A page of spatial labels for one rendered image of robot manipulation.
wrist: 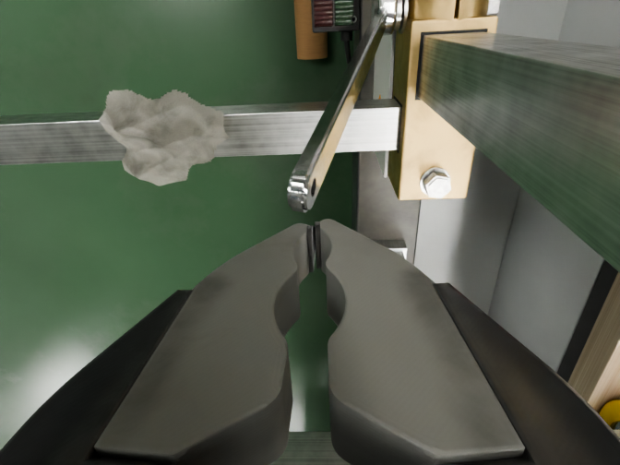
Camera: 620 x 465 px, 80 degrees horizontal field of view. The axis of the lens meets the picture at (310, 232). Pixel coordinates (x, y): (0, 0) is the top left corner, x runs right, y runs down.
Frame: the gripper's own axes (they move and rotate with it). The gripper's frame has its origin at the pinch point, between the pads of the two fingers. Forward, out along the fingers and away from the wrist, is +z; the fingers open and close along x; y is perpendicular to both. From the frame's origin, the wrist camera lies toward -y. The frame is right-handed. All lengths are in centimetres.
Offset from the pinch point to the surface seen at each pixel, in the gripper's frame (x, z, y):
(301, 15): -5, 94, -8
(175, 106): -9.2, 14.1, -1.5
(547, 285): 28.2, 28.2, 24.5
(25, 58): -83, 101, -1
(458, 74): 6.3, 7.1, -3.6
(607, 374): 23.8, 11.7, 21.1
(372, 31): 2.9, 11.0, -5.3
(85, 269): -91, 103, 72
